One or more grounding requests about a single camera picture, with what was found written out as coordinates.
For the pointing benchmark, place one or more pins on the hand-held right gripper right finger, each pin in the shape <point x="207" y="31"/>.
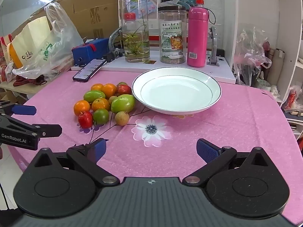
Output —
<point x="206" y="150"/>

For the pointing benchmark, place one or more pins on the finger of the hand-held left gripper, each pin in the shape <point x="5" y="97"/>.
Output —
<point x="23" y="110"/>
<point x="47" y="129"/>

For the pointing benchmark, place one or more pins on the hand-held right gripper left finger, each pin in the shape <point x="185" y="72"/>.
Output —
<point x="99" y="149"/>

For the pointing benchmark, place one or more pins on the small red apple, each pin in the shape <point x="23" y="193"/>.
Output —
<point x="85" y="120"/>

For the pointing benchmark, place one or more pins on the round green fruit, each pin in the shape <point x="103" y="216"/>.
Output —
<point x="101" y="116"/>

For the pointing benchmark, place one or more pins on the brown longan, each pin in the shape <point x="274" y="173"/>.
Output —
<point x="122" y="118"/>

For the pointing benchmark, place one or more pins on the orange mandarin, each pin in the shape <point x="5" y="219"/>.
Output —
<point x="109" y="90"/>
<point x="100" y="104"/>
<point x="97" y="87"/>
<point x="81" y="107"/>

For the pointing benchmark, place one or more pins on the small pale longan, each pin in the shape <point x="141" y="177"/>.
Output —
<point x="112" y="99"/>

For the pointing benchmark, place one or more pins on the large green mango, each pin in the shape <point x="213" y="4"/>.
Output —
<point x="123" y="103"/>

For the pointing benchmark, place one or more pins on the small green mango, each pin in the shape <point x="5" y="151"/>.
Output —
<point x="94" y="96"/>

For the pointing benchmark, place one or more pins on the white plate with dark rim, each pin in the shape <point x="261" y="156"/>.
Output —
<point x="177" y="92"/>

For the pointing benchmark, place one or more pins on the pink floral tablecloth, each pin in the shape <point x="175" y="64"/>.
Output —
<point x="213" y="127"/>

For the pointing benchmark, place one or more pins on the beige canvas tote bag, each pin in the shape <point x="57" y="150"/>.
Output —
<point x="26" y="42"/>

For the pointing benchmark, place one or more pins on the black smartphone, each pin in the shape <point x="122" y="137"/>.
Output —
<point x="90" y="69"/>

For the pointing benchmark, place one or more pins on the clear plastic bag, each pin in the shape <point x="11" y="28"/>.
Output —
<point x="61" y="40"/>

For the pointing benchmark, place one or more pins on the blue machine box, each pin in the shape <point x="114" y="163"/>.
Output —
<point x="94" y="49"/>

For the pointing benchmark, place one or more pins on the gold sticker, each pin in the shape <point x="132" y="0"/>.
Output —
<point x="149" y="62"/>

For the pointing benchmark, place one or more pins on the tall glass vase with plant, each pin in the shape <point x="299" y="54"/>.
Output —
<point x="136" y="52"/>

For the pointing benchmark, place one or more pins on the crumpled clear plastic bags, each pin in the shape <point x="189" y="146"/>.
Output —
<point x="251" y="52"/>

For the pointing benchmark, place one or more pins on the grey metal lever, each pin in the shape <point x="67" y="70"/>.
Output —
<point x="213" y="42"/>
<point x="113" y="36"/>

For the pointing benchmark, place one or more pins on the pink thermos bottle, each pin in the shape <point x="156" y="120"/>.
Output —
<point x="197" y="40"/>

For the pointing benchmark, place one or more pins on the clear plastic jar with label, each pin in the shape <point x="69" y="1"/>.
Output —
<point x="171" y="37"/>

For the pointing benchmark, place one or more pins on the brown cardboard box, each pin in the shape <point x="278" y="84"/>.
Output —
<point x="94" y="9"/>

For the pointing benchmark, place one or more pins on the clear bottle with red cap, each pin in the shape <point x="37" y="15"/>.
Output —
<point x="129" y="16"/>

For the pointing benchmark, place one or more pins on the white shelf unit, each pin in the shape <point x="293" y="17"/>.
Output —
<point x="288" y="28"/>

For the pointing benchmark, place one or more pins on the red-capped bottle with red label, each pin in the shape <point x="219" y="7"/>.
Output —
<point x="200" y="2"/>

